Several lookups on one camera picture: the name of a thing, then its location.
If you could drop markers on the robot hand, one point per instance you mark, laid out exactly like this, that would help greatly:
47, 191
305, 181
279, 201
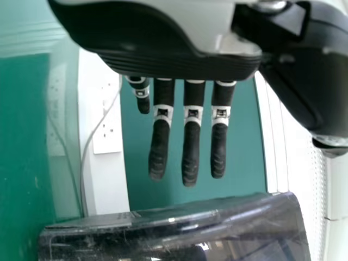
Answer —
152, 40

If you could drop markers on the black oven with glass door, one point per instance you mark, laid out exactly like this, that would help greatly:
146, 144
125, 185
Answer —
163, 233

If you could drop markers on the white socket strip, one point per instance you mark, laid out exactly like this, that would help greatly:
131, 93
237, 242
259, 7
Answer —
108, 136

